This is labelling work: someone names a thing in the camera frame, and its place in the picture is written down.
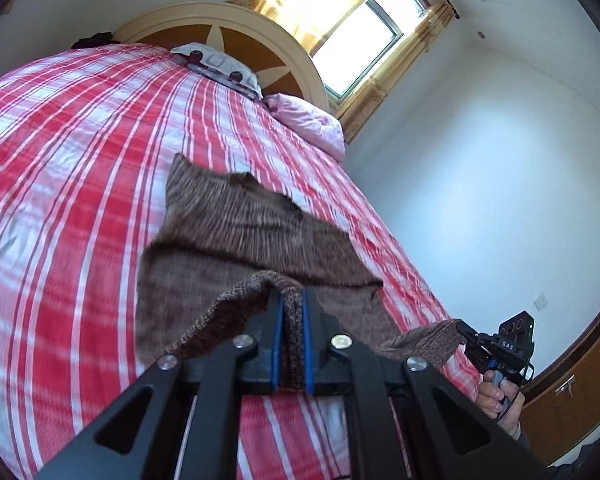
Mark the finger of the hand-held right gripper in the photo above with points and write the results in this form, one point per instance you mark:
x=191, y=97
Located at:
x=469, y=334
x=477, y=357

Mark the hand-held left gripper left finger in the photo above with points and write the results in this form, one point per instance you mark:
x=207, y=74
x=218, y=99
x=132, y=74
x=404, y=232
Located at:
x=278, y=340

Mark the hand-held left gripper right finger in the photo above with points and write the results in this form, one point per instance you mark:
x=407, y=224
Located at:
x=307, y=340

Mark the brown knitted sweater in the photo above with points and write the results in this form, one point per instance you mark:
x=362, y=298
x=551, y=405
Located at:
x=240, y=240

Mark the person's right hand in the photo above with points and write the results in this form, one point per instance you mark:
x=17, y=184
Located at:
x=490, y=395

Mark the wooden door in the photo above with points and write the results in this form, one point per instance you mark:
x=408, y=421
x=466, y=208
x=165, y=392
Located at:
x=570, y=420

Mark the pink pillow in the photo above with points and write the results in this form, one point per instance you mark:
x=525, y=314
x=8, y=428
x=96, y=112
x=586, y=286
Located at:
x=305, y=120

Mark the bed with red plaid sheet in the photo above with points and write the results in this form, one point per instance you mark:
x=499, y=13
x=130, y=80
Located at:
x=80, y=160

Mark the white patterned pillow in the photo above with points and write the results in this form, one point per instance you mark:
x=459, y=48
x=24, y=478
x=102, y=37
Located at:
x=215, y=62

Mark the cream wooden headboard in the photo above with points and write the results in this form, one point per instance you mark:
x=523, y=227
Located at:
x=260, y=55

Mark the window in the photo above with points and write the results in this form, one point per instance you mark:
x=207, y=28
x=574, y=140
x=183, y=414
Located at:
x=360, y=40

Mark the dark cloth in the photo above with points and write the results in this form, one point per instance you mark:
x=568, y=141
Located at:
x=92, y=41

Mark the white wall switch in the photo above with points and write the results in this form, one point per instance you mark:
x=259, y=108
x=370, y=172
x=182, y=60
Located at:
x=541, y=301

